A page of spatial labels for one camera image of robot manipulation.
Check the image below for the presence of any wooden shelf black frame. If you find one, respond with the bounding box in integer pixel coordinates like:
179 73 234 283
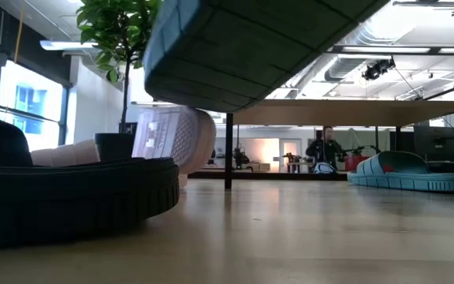
224 80 454 191

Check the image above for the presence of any black rubber slide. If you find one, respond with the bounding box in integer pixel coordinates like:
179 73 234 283
0 165 110 250
0 114 180 222

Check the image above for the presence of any pink rubber slide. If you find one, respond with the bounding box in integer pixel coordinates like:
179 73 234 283
31 138 101 167
131 105 218 189

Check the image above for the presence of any black ceiling device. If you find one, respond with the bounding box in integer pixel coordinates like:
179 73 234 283
362 57 396 82

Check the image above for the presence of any red box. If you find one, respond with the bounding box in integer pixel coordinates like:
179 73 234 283
344 154 371 172

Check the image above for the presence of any black monitor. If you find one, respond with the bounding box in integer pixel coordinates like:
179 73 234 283
118 121 138 135
413 125 454 163

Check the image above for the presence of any person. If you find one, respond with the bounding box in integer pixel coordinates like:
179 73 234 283
304 125 346 171

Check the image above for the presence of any silver ventilation duct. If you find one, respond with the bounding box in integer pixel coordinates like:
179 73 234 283
323 15 417 83

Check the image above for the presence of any fluorescent ceiling light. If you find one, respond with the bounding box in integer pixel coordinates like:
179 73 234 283
39 39 99 51

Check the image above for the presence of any green potted plant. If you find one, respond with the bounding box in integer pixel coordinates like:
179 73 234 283
75 0 165 162

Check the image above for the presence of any yellow hanging strap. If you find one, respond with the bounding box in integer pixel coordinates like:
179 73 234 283
13 0 26 64

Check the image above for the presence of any overhead light bar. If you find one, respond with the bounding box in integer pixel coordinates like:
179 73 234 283
329 43 454 56

